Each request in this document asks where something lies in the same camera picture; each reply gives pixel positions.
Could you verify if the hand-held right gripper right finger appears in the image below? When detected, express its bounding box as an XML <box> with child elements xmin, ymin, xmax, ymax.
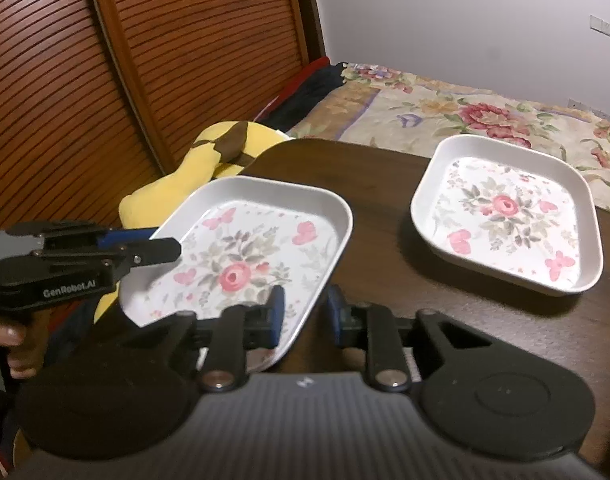
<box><xmin>326</xmin><ymin>285</ymin><xmax>493</xmax><ymax>394</ymax></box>

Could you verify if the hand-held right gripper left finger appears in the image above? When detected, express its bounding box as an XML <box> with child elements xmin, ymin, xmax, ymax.
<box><xmin>148</xmin><ymin>285</ymin><xmax>287</xmax><ymax>394</ymax></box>

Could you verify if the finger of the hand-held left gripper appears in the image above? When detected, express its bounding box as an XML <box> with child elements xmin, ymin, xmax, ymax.
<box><xmin>8</xmin><ymin>220</ymin><xmax>160</xmax><ymax>252</ymax></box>
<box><xmin>30</xmin><ymin>237</ymin><xmax>182</xmax><ymax>281</ymax></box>

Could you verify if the floral white square plate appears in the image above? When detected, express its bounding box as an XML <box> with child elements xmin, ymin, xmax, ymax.
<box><xmin>119</xmin><ymin>176</ymin><xmax>354</xmax><ymax>367</ymax></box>
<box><xmin>410</xmin><ymin>134</ymin><xmax>604</xmax><ymax>297</ymax></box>

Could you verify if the person's left hand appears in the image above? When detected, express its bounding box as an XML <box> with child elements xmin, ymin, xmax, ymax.
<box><xmin>0</xmin><ymin>312</ymin><xmax>46</xmax><ymax>380</ymax></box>

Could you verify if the wooden louvered wardrobe door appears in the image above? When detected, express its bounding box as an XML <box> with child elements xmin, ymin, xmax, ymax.
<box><xmin>85</xmin><ymin>0</ymin><xmax>328</xmax><ymax>173</ymax></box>
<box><xmin>0</xmin><ymin>0</ymin><xmax>162</xmax><ymax>233</ymax></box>

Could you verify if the floral blanket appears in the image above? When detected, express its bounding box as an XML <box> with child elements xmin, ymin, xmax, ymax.
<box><xmin>286</xmin><ymin>62</ymin><xmax>610</xmax><ymax>217</ymax></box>

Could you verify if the wall outlet strip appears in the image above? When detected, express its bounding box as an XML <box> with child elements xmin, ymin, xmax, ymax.
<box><xmin>567</xmin><ymin>98</ymin><xmax>610</xmax><ymax>122</ymax></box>

